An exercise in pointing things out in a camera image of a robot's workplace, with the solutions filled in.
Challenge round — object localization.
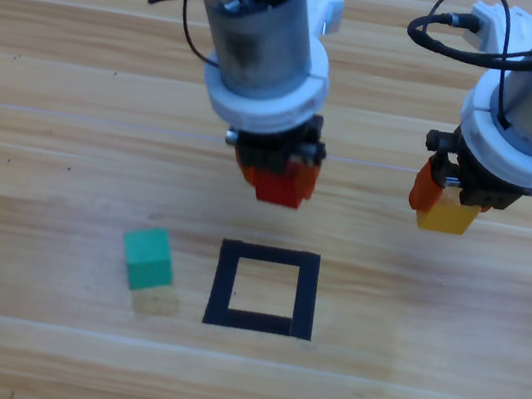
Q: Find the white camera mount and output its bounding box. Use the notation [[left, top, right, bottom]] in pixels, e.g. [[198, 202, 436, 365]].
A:
[[459, 1, 532, 66], [300, 0, 347, 38]]

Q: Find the red wooden cube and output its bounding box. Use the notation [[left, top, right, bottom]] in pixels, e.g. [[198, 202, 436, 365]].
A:
[[250, 155, 321, 213]]

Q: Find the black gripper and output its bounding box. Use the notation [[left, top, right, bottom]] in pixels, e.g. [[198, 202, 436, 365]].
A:
[[406, 126, 532, 231], [216, 101, 334, 204]]

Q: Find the yellow wooden cube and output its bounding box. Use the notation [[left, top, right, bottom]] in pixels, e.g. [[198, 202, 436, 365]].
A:
[[412, 182, 484, 239]]

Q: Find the black tape square outline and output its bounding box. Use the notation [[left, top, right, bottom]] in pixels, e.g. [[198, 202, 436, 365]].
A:
[[201, 236, 326, 343]]

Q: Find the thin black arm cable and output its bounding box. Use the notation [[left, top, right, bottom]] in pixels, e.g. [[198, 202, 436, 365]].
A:
[[487, 48, 524, 132], [138, 0, 231, 69]]

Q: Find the green wooden cube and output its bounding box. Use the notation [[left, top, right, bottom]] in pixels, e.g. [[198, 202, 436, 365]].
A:
[[115, 222, 181, 297]]

